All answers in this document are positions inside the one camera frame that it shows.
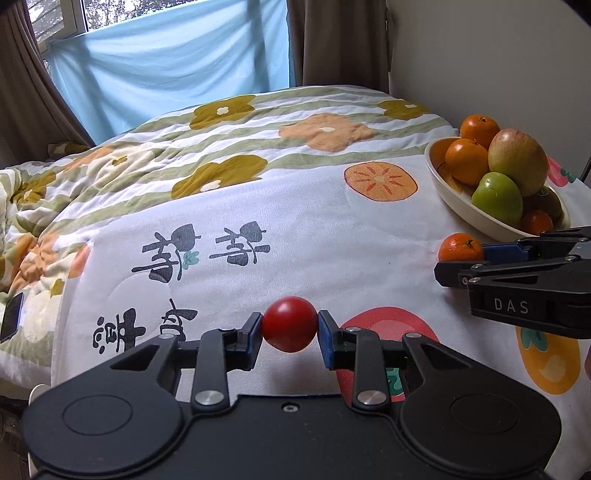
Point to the large orange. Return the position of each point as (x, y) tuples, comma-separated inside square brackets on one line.
[(466, 160), (480, 130)]

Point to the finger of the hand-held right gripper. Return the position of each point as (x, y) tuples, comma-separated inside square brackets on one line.
[(503, 253), (455, 271)]

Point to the window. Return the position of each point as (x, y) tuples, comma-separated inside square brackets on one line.
[(60, 21)]

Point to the brown kiwi with green sticker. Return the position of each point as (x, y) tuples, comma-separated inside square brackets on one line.
[(549, 203)]

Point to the red cherry tomato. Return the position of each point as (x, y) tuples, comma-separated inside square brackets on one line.
[(290, 325)]

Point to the green apple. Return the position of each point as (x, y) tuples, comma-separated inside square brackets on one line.
[(497, 199)]

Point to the floral pillow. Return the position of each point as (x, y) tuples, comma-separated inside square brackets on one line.
[(69, 149)]

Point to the cream yellow ceramic bowl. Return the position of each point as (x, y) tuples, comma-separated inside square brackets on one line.
[(457, 203)]

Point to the white persimmon print cloth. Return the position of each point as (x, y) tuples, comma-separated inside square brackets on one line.
[(300, 221)]

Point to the small mandarin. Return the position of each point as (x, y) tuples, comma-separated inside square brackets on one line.
[(538, 222), (458, 247)]

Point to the floral striped quilt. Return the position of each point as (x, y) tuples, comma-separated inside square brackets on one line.
[(152, 138)]

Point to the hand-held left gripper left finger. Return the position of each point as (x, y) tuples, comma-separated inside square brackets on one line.
[(251, 341)]

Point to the large yellow-red apple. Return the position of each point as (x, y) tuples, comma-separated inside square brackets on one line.
[(518, 159)]

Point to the black smartphone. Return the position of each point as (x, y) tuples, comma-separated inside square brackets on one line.
[(11, 317)]

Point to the brown curtain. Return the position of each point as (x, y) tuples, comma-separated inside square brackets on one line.
[(337, 41), (32, 101)]

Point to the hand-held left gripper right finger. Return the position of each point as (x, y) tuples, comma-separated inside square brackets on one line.
[(328, 341)]

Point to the light blue window cloth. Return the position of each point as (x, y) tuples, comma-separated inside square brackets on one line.
[(171, 69)]

